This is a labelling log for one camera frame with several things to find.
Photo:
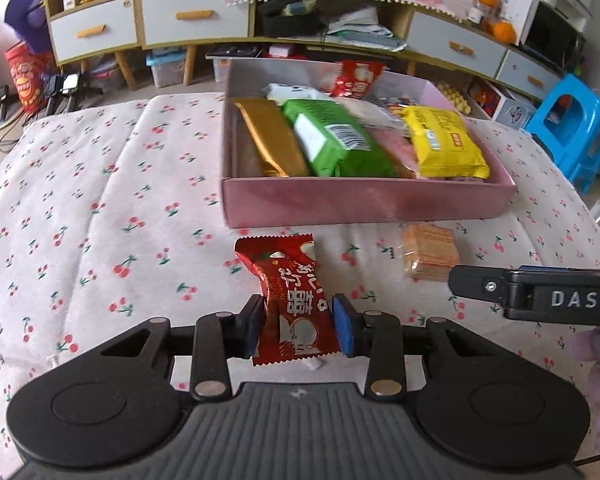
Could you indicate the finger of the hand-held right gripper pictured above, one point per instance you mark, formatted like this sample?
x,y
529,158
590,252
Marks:
x,y
570,268
475,284

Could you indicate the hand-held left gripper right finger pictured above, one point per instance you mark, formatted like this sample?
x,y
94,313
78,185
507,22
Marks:
x,y
345,327

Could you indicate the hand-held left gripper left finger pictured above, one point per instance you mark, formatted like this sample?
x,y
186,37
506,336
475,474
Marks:
x,y
252,327

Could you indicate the red snack packet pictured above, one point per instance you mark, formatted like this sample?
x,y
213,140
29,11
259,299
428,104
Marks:
x,y
295,320
357,77

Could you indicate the clear wafer biscuit packet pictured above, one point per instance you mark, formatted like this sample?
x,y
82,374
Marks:
x,y
430,250

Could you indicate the pink cardboard box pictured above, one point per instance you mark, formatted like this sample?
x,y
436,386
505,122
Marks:
x,y
360,200

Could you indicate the yellow snack packet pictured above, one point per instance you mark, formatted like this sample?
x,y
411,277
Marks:
x,y
445,145

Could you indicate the pink wafer packet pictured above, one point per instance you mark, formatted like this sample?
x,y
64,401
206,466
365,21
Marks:
x,y
397,147

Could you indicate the green snack packet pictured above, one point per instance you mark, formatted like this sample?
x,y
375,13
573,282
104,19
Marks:
x,y
340,145

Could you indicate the gold snack packet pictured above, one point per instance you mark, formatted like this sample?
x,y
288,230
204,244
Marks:
x,y
272,140

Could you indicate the clear white cracker packet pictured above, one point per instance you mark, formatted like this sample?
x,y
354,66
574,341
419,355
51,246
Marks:
x,y
365,110

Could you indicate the white cartoon print packet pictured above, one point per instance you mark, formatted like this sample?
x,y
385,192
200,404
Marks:
x,y
295,92

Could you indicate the blue plastic stool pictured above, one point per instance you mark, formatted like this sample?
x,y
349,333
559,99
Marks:
x,y
575,125

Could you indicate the white printed box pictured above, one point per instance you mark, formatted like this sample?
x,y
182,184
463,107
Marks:
x,y
505,105

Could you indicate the yellow egg tray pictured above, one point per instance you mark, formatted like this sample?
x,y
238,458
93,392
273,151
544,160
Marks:
x,y
455,97

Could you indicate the cherry print tablecloth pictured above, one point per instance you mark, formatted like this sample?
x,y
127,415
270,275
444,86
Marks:
x,y
105,200

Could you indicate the white cabinet drawer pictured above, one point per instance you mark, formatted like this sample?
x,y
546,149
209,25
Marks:
x,y
195,15
457,45
527,75
92,30

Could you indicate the black microwave oven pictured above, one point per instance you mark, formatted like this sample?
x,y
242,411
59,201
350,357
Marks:
x,y
555,37

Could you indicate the clear storage bin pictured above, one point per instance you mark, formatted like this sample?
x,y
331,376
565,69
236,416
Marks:
x,y
221,69

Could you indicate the clear bin blue lid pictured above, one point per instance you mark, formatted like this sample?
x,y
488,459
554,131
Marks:
x,y
166,67

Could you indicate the pile of papers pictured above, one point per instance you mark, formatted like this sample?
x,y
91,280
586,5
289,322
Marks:
x,y
365,30

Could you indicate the black books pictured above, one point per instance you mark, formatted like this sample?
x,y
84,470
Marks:
x,y
232,51

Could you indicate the red flat box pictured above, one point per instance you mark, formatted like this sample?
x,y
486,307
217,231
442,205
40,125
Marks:
x,y
287,51

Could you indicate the black device on stand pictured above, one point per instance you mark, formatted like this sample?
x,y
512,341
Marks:
x,y
70,85

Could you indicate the black bag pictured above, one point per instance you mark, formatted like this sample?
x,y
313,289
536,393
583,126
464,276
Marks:
x,y
290,17

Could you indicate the red printed gift bag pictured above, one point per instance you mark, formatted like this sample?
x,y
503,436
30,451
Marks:
x,y
30,77

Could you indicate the purple hat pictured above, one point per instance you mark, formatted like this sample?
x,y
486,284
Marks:
x,y
25,15

